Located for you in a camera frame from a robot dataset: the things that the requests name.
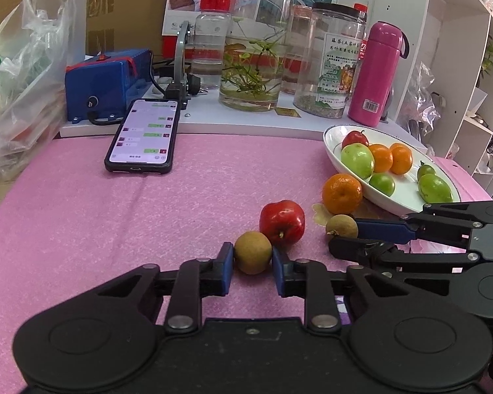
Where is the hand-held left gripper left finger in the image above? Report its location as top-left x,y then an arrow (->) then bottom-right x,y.
94,242 -> 235,335

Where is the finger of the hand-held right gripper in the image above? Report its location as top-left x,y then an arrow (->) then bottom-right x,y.
353,202 -> 483,251
329,238 -> 481,296

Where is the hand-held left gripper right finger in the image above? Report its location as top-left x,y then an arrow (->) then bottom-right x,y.
271,248 -> 399,335

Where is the brown longan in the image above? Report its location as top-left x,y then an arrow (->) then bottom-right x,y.
325,214 -> 359,239
234,231 -> 273,275

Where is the white plate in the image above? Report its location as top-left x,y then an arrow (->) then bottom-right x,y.
322,124 -> 461,217

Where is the small light green jujube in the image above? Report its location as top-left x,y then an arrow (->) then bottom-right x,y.
368,173 -> 396,197

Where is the orange mandarin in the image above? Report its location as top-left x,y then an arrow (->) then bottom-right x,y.
367,143 -> 394,173
389,143 -> 413,175
321,173 -> 363,215

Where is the small dark green jujube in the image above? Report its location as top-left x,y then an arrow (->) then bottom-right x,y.
417,162 -> 437,182

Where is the large green jujube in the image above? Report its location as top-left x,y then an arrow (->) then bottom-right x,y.
340,143 -> 375,180

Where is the small red apple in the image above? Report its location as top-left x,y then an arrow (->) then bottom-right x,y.
341,130 -> 370,150

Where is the large red apple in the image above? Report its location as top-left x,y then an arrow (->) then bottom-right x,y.
259,200 -> 306,247

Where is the crumpled clear plastic wrap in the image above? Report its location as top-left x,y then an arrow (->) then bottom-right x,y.
396,61 -> 448,144

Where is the white board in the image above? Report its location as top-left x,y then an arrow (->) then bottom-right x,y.
59,86 -> 428,142

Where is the pink floral tablecloth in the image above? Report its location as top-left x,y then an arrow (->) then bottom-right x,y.
0,133 -> 493,390

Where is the black smartphone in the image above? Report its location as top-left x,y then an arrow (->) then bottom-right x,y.
104,98 -> 179,174

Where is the pink thermos bottle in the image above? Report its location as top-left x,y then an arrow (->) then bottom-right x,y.
347,20 -> 411,128

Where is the glass vase with water plant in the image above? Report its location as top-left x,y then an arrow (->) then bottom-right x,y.
219,0 -> 294,113

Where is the labelled plastic jar black lid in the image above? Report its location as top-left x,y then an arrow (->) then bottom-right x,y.
293,2 -> 368,120

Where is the white shelf unit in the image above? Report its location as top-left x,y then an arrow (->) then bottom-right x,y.
370,0 -> 493,198

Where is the grey phone holder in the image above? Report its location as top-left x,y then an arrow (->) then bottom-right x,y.
164,20 -> 196,111

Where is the blue device box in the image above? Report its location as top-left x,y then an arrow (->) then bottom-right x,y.
64,48 -> 153,126

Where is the clear glass jar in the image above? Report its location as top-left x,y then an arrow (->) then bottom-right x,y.
281,4 -> 313,96

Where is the red label bottle red cap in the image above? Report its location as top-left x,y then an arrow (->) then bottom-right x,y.
350,3 -> 372,87

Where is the clear bottle red cap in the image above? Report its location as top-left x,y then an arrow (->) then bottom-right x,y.
190,0 -> 233,90

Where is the cardboard box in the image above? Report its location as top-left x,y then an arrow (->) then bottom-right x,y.
0,0 -> 177,60

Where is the clear plastic bag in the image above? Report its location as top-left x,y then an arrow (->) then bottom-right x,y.
0,0 -> 87,173

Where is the black cable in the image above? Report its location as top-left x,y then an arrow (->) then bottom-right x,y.
88,109 -> 128,126

